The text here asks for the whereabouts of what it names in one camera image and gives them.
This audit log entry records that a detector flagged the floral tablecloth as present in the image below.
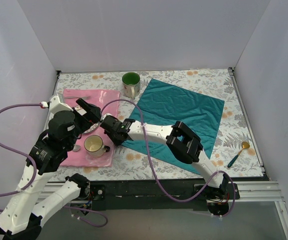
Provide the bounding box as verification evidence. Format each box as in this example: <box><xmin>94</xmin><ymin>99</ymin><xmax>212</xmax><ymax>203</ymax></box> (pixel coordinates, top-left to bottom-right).
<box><xmin>52</xmin><ymin>68</ymin><xmax>265</xmax><ymax>182</ymax></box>

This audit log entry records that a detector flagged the silver fork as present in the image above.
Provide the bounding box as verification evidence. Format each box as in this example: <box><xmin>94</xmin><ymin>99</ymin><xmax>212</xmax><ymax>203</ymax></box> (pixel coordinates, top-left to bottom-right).
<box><xmin>64</xmin><ymin>96</ymin><xmax>90</xmax><ymax>100</ymax></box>

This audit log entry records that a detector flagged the gold spoon teal handle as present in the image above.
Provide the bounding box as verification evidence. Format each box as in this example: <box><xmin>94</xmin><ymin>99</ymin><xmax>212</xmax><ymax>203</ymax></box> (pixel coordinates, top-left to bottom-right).
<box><xmin>227</xmin><ymin>141</ymin><xmax>250</xmax><ymax>168</ymax></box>

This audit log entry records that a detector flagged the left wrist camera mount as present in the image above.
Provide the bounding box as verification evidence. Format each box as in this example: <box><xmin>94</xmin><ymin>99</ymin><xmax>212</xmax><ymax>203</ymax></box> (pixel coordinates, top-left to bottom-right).
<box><xmin>41</xmin><ymin>93</ymin><xmax>69</xmax><ymax>114</ymax></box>

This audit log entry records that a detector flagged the green inside floral mug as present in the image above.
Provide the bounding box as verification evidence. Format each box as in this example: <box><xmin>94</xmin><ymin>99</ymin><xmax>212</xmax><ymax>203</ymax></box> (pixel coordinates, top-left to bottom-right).
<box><xmin>122</xmin><ymin>72</ymin><xmax>140</xmax><ymax>100</ymax></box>

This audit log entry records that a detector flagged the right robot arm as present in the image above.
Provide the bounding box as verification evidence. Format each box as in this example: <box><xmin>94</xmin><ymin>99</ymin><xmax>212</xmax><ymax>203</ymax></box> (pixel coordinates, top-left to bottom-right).
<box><xmin>100</xmin><ymin>114</ymin><xmax>228</xmax><ymax>199</ymax></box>

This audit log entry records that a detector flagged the cream enamel cup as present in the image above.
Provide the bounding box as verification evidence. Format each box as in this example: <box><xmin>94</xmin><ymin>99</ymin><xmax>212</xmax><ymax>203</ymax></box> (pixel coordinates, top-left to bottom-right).
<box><xmin>84</xmin><ymin>135</ymin><xmax>110</xmax><ymax>158</ymax></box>

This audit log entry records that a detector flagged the silver spoon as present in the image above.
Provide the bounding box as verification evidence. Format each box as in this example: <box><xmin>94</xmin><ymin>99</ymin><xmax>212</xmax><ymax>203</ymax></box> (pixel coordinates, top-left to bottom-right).
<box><xmin>72</xmin><ymin>145</ymin><xmax>81</xmax><ymax>152</ymax></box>

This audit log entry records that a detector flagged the aluminium frame rail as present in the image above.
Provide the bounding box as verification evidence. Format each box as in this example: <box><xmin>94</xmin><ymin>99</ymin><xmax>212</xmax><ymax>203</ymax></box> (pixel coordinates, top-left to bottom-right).
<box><xmin>5</xmin><ymin>181</ymin><xmax>288</xmax><ymax>240</ymax></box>

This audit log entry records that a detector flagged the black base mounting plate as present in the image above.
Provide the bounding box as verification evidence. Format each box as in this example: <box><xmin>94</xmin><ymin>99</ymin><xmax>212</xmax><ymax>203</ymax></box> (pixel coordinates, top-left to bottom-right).
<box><xmin>61</xmin><ymin>177</ymin><xmax>242</xmax><ymax>211</ymax></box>

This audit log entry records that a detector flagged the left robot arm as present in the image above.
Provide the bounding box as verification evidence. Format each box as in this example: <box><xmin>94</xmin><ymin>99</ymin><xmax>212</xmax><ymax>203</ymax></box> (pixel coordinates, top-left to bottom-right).
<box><xmin>0</xmin><ymin>96</ymin><xmax>101</xmax><ymax>240</ymax></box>

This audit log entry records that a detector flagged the teal cloth napkin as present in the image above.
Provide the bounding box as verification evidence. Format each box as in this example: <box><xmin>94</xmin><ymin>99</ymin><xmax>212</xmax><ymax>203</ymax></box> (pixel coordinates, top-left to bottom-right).
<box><xmin>121</xmin><ymin>78</ymin><xmax>225</xmax><ymax>176</ymax></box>

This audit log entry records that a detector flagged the pink placemat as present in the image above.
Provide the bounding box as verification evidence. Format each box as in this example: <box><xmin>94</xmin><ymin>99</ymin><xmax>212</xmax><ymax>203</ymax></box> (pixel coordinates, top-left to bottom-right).
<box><xmin>61</xmin><ymin>89</ymin><xmax>120</xmax><ymax>167</ymax></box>

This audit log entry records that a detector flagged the white plate blue rim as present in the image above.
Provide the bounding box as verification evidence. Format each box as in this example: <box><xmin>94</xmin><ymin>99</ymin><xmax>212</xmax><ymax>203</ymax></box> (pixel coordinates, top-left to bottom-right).
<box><xmin>73</xmin><ymin>104</ymin><xmax>102</xmax><ymax>134</ymax></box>

